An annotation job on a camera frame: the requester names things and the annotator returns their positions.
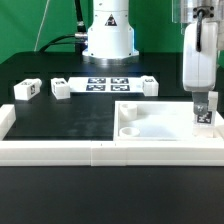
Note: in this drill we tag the white marker tag sheet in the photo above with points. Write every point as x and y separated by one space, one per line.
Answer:
105 84

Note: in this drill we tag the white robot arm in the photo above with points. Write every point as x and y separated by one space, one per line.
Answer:
110 40

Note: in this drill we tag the white square tabletop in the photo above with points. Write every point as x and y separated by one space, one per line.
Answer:
159 121

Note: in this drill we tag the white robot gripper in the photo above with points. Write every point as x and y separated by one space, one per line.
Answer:
199 68

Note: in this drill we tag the white U-shaped fence wall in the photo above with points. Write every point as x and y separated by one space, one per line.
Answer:
104 153

